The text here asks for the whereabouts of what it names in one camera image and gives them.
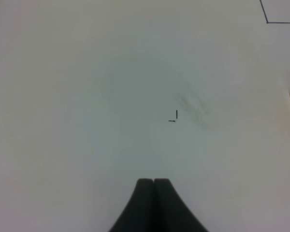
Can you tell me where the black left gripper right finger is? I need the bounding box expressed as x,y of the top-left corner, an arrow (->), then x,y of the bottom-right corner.
153,178 -> 207,232

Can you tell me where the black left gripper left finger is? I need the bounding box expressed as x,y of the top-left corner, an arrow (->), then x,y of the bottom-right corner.
110,178 -> 154,232

